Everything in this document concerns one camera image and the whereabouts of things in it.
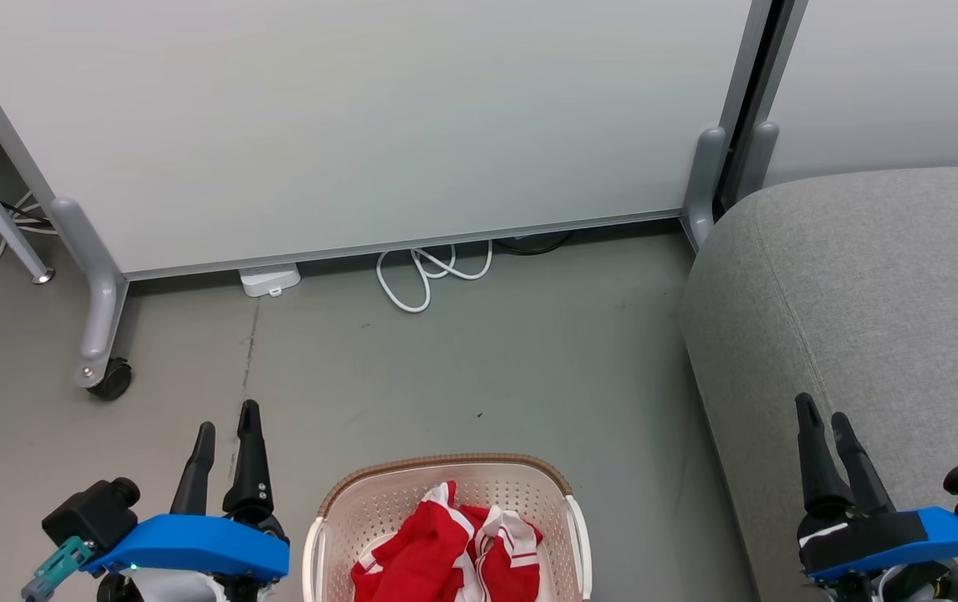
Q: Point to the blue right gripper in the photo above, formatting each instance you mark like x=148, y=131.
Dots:
x=880, y=539

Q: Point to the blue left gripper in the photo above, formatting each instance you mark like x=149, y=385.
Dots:
x=195, y=543

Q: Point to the red white basketball jersey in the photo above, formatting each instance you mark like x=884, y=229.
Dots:
x=506, y=543

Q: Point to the grey fabric sofa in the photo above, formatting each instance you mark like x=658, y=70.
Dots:
x=872, y=318

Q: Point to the black caster wheel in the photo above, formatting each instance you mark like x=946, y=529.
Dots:
x=113, y=379

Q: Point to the cream perforated laundry basket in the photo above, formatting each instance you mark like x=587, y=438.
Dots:
x=379, y=510

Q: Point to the white power adapter box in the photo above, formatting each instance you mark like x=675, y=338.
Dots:
x=269, y=279

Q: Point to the white partition panel dark edge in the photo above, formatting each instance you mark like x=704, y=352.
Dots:
x=889, y=75

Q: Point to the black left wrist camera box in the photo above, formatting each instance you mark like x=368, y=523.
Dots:
x=90, y=514

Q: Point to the teal left camera connector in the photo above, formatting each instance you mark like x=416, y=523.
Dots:
x=57, y=568

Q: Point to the white partition panel grey frame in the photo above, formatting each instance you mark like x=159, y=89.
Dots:
x=362, y=125

